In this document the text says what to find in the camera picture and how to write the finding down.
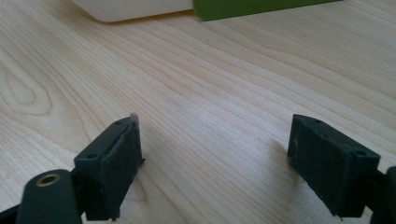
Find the green container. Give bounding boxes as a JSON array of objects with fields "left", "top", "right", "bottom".
[{"left": 191, "top": 0, "right": 344, "bottom": 22}]

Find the white container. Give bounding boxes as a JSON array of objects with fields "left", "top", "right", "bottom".
[{"left": 70, "top": 0, "right": 194, "bottom": 23}]

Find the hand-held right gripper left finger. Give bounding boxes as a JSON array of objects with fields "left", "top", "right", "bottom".
[{"left": 73, "top": 113, "right": 146, "bottom": 222}]

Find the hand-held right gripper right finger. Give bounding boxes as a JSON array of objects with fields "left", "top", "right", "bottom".
[{"left": 286, "top": 113, "right": 381, "bottom": 218}]

